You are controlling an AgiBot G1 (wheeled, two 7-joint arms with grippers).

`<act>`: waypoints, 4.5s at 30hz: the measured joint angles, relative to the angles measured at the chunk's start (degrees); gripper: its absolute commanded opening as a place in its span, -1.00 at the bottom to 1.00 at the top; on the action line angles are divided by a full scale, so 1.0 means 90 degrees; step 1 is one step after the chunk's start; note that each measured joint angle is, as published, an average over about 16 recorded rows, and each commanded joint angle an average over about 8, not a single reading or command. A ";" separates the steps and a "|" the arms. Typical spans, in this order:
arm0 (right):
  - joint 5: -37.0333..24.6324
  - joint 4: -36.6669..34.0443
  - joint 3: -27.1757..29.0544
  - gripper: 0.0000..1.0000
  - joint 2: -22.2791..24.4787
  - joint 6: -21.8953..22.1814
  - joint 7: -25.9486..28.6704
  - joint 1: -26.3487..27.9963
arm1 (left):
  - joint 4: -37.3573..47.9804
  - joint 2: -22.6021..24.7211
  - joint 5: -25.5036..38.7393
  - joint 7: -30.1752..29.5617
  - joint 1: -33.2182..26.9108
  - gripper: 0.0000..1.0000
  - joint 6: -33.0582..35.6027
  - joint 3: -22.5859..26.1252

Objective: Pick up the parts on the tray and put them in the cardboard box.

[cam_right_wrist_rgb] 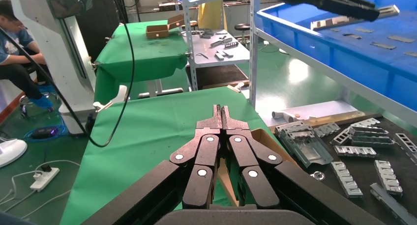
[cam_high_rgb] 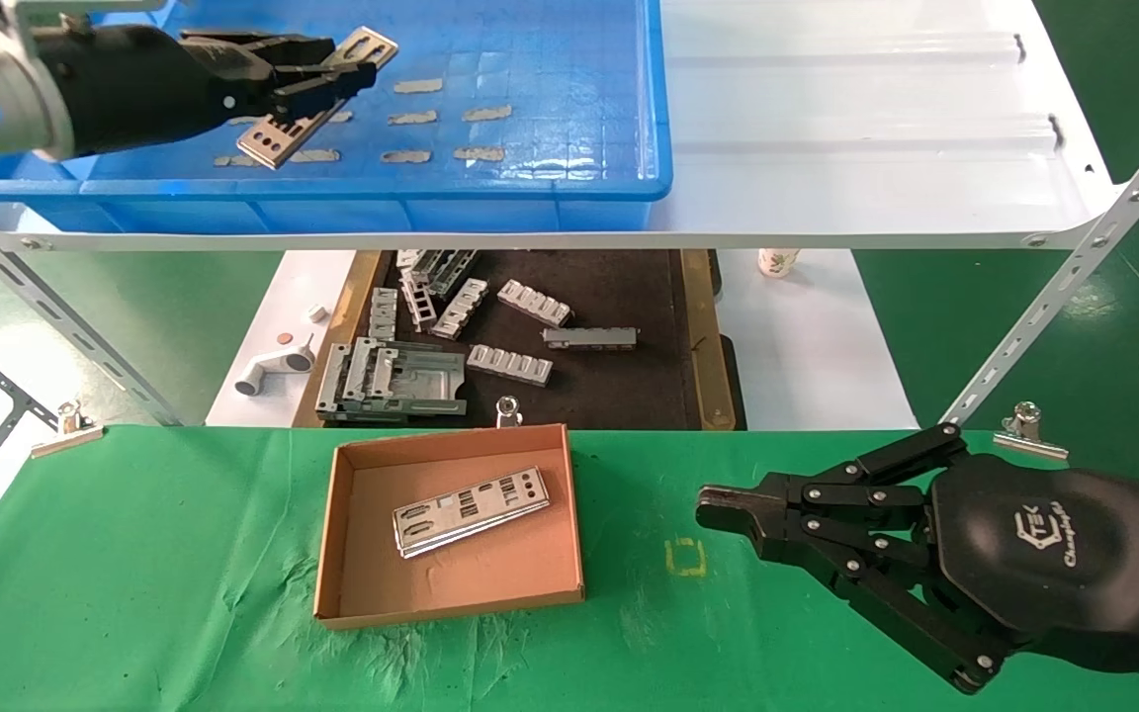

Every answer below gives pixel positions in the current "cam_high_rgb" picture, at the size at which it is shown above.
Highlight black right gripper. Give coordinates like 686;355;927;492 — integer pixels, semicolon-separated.
696;423;1139;693

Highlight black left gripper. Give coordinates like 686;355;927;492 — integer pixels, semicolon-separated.
36;25;380;159

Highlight silver I/O shield plate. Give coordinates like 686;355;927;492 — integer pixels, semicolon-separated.
392;467;552;560
236;27;399;169

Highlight blue plastic tray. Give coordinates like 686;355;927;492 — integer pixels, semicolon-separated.
0;0;674;235

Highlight black tray with brown rim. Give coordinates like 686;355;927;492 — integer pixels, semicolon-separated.
295;250;746;432

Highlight shallow cardboard box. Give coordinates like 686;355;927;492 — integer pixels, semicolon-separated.
313;424;586;631

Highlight ladder-shaped metal part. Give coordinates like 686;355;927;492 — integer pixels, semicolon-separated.
400;271;438;333

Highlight white pipe fitting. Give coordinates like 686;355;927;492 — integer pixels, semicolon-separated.
234;334;317;398

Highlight grey slotted angle bar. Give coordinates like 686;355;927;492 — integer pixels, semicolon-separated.
0;196;182;428
940;89;1139;428

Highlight flat grey metal plate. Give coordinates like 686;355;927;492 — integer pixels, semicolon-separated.
317;341;469;424

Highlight dark grey metal bar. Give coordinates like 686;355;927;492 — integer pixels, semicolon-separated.
542;326;641;353

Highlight green table cloth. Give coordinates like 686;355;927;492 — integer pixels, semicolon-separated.
0;423;1139;712

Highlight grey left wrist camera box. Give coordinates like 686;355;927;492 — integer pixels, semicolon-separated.
0;0;165;45

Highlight grey slotted metal bracket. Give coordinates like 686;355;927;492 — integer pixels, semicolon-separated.
416;250;482;300

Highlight small grey metal bracket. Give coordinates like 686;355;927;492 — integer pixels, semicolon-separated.
369;288;399;343

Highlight grey ribbed metal bracket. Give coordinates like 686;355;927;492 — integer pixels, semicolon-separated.
466;344;555;388
496;280;574;329
430;278;489;342

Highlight narrow grey metal bracket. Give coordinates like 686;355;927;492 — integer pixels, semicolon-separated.
347;337;397;401
317;342;353;411

